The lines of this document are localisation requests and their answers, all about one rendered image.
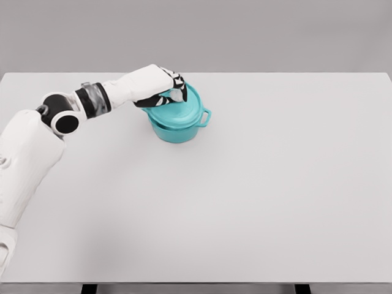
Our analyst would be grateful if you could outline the teal pot with handle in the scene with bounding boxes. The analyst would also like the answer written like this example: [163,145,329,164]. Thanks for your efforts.
[146,107,213,144]

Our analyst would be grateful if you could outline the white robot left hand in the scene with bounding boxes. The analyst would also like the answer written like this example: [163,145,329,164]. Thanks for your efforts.
[130,64,188,108]

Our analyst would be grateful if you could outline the teal pot lid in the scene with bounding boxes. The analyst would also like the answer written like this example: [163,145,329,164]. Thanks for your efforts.
[143,81,203,127]

